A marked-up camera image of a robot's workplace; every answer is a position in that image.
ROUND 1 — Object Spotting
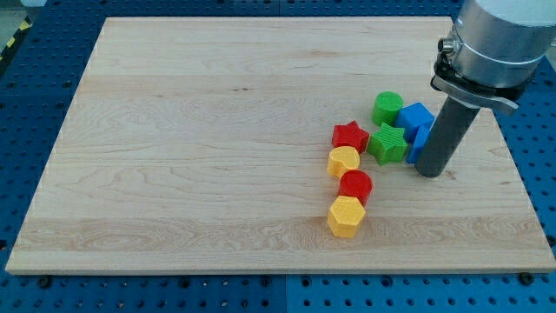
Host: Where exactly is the yellow hexagon block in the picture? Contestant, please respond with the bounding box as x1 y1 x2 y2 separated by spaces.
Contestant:
327 196 366 238

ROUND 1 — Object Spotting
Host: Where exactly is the green star block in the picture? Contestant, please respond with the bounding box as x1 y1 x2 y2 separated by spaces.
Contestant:
367 123 408 165

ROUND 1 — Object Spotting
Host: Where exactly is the red cylinder block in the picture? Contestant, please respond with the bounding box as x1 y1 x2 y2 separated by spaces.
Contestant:
337 170 374 206

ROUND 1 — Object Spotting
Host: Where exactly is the blue cube block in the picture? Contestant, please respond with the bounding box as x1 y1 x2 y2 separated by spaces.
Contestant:
394 103 434 143

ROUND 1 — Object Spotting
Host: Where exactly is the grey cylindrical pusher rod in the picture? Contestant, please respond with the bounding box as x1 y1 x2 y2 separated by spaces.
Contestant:
414 97 480 178

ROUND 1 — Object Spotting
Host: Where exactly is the blue crescent block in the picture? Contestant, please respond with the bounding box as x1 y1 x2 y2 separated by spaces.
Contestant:
406 125 431 164

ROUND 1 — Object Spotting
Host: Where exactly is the green cylinder block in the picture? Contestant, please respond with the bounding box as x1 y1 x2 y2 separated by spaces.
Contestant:
371 91 404 126

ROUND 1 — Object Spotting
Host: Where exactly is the red star block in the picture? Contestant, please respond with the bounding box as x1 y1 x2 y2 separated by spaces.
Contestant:
331 121 370 154

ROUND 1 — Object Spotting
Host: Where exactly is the wooden board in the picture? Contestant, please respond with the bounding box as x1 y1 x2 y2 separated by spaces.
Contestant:
6 17 555 276

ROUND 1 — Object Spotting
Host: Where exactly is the yellow heart block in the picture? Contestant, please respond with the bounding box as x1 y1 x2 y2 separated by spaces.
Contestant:
327 146 361 178

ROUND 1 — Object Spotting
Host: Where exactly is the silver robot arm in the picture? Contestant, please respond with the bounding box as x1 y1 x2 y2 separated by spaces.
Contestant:
431 0 555 115

